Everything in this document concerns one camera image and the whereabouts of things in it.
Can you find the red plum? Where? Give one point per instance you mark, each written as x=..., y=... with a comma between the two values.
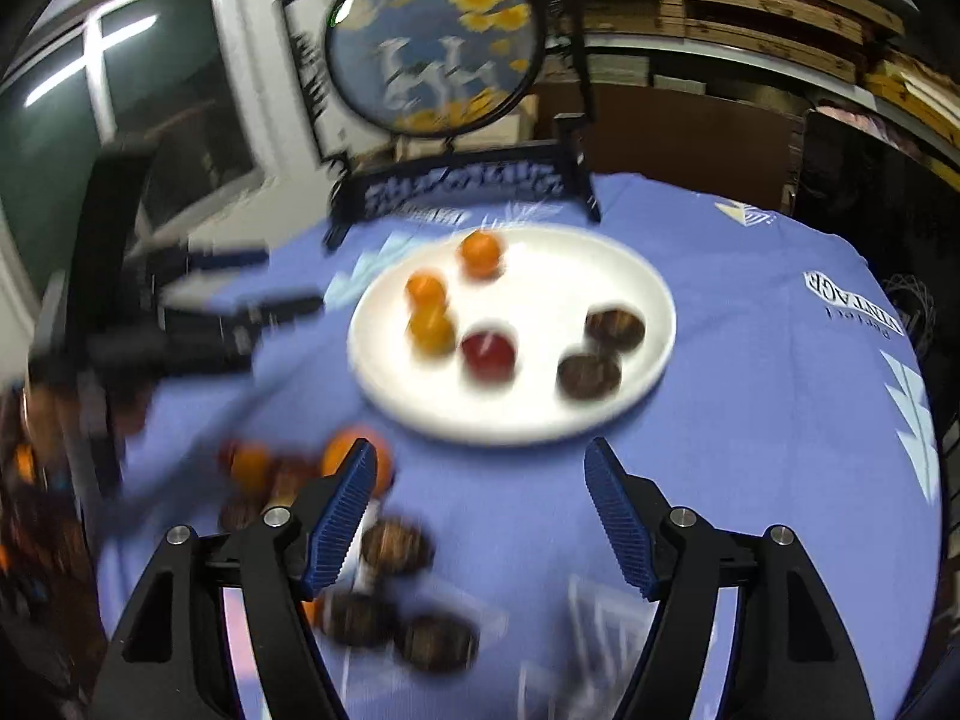
x=487, y=354

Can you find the dark brown water chestnut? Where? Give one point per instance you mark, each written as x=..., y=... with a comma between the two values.
x=589, y=375
x=397, y=546
x=613, y=325
x=361, y=619
x=436, y=643

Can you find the white round plate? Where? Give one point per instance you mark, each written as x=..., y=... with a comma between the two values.
x=525, y=409

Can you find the round deer painting table screen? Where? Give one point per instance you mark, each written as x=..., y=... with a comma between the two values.
x=420, y=52

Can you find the large orange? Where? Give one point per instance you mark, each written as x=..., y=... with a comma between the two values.
x=384, y=469

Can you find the blue printed tablecloth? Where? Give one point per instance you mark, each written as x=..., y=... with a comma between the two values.
x=750, y=390

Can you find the stack of wooden boxes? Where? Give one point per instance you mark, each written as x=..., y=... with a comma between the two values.
x=765, y=7

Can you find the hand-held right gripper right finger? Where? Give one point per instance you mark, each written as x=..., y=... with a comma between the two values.
x=619, y=521

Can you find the brown cardboard panel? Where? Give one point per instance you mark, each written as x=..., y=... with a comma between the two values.
x=675, y=135

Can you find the window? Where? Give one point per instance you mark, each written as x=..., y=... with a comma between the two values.
x=172, y=90

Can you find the tangerine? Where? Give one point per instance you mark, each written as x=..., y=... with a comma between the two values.
x=251, y=466
x=480, y=252

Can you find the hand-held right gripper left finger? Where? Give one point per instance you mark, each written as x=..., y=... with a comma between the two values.
x=341, y=521

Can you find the kumquat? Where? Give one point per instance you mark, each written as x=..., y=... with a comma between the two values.
x=431, y=331
x=425, y=289
x=311, y=610

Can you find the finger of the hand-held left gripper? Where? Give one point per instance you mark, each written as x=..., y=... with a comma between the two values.
x=270, y=309
x=225, y=259

